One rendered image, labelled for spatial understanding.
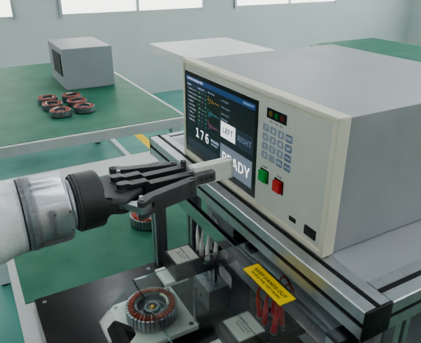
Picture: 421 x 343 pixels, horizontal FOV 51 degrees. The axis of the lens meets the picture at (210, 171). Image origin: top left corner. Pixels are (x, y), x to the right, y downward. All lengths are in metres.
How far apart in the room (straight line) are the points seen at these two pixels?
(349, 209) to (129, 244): 0.82
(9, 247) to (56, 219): 0.06
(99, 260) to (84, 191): 0.73
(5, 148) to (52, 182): 1.63
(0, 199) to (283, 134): 0.38
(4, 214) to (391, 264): 0.50
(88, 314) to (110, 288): 0.09
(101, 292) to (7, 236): 0.62
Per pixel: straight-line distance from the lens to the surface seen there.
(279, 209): 0.70
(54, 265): 1.30
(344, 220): 0.65
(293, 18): 6.74
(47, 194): 0.55
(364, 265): 0.66
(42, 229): 0.55
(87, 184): 0.56
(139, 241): 1.34
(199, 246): 1.01
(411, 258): 0.69
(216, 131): 0.82
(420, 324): 0.75
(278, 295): 0.66
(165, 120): 2.35
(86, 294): 1.15
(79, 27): 5.38
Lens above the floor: 1.49
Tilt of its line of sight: 25 degrees down
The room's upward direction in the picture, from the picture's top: straight up
